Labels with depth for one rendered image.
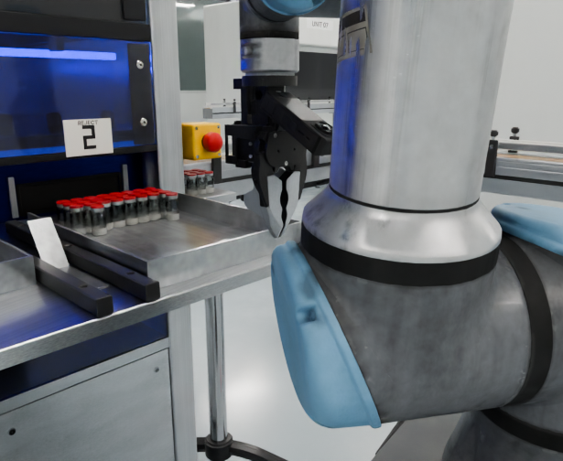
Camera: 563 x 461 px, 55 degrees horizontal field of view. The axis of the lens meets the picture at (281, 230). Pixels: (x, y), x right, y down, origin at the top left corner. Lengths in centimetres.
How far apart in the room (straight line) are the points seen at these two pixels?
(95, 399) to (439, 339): 89
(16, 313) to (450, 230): 46
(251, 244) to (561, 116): 149
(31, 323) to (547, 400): 45
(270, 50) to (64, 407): 73
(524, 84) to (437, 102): 180
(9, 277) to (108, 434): 57
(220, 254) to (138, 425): 60
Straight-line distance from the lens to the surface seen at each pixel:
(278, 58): 68
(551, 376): 36
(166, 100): 106
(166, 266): 63
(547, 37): 205
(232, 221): 89
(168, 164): 106
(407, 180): 28
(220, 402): 155
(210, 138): 108
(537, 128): 205
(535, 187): 142
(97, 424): 115
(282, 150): 69
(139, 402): 118
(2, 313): 62
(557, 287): 36
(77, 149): 97
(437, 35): 27
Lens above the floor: 110
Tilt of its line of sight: 15 degrees down
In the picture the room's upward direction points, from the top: straight up
